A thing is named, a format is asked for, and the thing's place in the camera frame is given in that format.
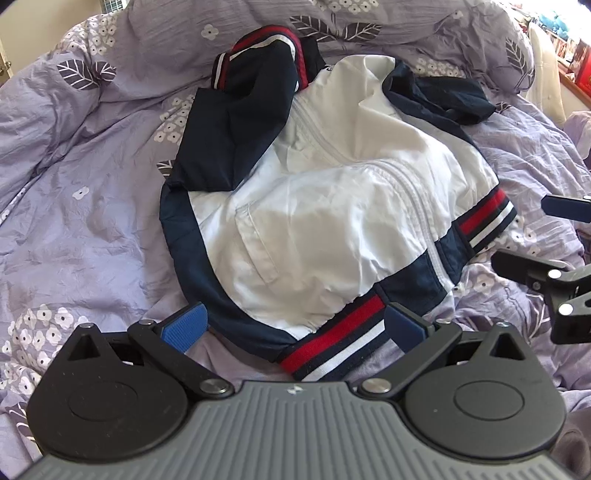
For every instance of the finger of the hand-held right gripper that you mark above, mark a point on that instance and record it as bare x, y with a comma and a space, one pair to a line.
531, 272
561, 204

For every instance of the red box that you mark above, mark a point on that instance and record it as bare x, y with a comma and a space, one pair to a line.
582, 64

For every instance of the white and navy zip jacket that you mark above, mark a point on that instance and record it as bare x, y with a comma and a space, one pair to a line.
323, 207

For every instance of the purple floral duvet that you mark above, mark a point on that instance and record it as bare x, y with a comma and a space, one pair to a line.
92, 184

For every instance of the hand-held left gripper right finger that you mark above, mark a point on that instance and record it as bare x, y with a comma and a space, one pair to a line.
406, 325

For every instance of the blue plush toy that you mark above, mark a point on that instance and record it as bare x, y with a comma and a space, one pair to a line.
554, 25

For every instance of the white cushion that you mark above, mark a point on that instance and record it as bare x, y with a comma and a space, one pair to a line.
545, 74

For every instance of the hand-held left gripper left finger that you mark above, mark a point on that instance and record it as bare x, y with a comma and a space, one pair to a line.
184, 325

